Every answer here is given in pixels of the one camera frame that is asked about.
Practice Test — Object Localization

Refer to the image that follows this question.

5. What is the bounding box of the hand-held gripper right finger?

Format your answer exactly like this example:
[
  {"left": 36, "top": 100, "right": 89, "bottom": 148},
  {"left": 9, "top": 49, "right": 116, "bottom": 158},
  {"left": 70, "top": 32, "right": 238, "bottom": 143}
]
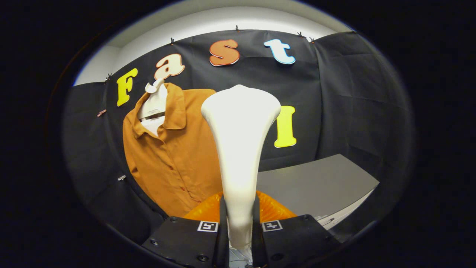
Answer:
[{"left": 252, "top": 191, "right": 341, "bottom": 268}]

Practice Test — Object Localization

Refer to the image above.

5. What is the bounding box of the orange button-up shirt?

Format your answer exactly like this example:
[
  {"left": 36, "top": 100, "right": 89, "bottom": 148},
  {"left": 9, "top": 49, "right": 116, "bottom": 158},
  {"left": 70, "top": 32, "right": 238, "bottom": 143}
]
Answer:
[{"left": 123, "top": 83, "right": 223, "bottom": 218}]

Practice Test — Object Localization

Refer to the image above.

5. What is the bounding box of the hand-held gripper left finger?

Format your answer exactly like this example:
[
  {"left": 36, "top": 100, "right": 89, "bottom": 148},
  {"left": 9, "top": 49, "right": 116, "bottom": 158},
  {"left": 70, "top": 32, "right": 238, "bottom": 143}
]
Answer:
[{"left": 141, "top": 192, "right": 230, "bottom": 268}]

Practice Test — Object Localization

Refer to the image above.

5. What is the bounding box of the black backdrop cloth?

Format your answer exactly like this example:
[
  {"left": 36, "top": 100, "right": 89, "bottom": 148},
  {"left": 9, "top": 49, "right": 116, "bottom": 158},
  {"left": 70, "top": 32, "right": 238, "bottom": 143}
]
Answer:
[{"left": 63, "top": 30, "right": 415, "bottom": 244}]

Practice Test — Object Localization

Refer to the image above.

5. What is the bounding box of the grey cabinet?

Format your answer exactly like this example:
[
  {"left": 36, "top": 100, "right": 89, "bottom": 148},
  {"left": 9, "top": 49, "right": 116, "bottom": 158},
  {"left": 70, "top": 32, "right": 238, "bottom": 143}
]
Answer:
[{"left": 257, "top": 154, "right": 380, "bottom": 229}]

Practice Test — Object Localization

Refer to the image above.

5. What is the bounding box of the white mannequin torso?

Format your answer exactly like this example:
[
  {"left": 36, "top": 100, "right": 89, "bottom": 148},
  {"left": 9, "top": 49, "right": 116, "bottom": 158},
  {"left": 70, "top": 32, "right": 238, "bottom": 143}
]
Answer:
[{"left": 138, "top": 79, "right": 168, "bottom": 136}]

